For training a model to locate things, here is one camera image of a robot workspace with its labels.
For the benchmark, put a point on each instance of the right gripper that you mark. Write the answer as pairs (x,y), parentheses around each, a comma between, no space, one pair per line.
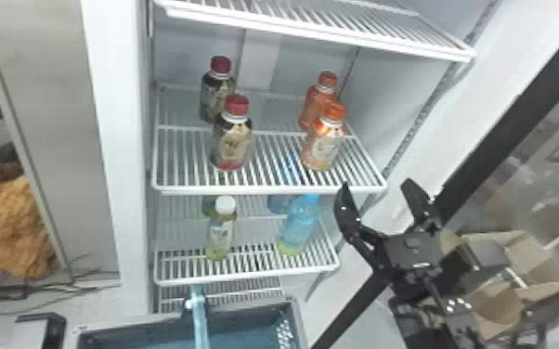
(413,258)

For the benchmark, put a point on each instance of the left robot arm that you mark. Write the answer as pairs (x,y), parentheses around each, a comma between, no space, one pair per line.
(56,331)

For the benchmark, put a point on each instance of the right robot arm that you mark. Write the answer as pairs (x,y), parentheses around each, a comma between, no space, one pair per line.
(435,324)

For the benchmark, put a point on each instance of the blue bottle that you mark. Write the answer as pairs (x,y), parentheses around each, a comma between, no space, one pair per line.
(278,203)
(300,224)

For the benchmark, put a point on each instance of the orange bottle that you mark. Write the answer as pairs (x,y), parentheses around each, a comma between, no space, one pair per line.
(322,143)
(316,100)

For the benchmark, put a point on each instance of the cardboard box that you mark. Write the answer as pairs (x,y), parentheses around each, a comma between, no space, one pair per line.
(528,253)

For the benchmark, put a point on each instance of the green bottle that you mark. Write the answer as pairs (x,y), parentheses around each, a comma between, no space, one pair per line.
(220,234)
(208,204)

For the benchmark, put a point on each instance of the dark bottle red cap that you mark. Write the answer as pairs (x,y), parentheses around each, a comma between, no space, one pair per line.
(215,92)
(231,141)

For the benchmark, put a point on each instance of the blue basket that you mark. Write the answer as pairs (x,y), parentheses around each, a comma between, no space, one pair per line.
(240,331)

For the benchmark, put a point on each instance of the white fridge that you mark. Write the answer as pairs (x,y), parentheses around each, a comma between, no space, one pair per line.
(114,146)

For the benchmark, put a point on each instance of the crumpled brown paper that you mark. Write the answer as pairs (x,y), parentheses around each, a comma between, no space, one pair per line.
(6,219)

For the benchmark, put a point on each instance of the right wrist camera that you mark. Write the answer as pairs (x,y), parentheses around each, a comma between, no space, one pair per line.
(484,258)

